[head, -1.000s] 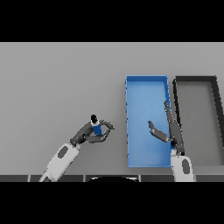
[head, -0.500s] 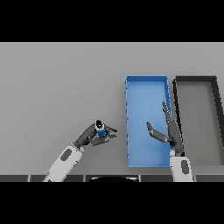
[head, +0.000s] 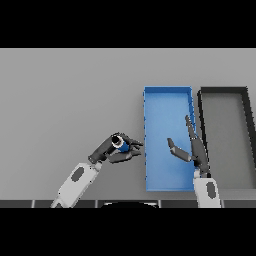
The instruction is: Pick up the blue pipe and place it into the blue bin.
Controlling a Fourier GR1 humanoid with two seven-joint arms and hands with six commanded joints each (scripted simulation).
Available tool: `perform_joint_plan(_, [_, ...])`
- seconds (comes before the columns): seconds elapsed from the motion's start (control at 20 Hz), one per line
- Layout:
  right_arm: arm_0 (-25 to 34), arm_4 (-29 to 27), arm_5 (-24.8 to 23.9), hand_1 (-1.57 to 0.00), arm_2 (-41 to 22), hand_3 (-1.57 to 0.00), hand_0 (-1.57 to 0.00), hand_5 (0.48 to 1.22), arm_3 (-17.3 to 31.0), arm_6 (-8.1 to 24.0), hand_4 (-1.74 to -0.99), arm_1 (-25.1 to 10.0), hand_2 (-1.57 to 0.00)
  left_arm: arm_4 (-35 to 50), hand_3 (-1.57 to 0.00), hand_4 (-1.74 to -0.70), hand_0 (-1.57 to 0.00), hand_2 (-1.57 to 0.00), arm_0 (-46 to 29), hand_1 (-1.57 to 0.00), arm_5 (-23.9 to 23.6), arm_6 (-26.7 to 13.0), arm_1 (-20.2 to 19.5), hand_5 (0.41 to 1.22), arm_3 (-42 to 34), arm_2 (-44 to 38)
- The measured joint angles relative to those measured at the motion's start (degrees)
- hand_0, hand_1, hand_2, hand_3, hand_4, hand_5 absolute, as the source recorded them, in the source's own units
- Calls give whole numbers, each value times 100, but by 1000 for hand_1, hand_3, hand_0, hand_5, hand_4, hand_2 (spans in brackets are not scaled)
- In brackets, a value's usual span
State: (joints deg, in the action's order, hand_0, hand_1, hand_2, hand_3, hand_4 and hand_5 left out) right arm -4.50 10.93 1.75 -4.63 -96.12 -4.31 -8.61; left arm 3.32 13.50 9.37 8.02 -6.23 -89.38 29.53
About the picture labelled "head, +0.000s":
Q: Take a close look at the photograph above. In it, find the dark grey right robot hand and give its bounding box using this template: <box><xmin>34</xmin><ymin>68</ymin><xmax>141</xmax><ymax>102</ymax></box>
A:
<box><xmin>166</xmin><ymin>114</ymin><xmax>211</xmax><ymax>178</ymax></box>

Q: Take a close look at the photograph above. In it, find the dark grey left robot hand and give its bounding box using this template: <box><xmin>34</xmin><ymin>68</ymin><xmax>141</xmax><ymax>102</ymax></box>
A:
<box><xmin>87</xmin><ymin>132</ymin><xmax>145</xmax><ymax>165</ymax></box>

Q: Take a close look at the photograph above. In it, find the blue pipe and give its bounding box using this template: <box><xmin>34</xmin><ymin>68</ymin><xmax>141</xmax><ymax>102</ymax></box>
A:
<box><xmin>111</xmin><ymin>134</ymin><xmax>131</xmax><ymax>154</ymax></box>

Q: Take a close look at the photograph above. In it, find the dark grey bin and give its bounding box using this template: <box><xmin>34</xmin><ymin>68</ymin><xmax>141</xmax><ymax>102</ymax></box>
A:
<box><xmin>196</xmin><ymin>86</ymin><xmax>256</xmax><ymax>191</ymax></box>

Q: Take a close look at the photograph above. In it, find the blue bin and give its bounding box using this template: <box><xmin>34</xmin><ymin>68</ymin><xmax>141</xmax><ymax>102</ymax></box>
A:
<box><xmin>142</xmin><ymin>85</ymin><xmax>201</xmax><ymax>193</ymax></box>

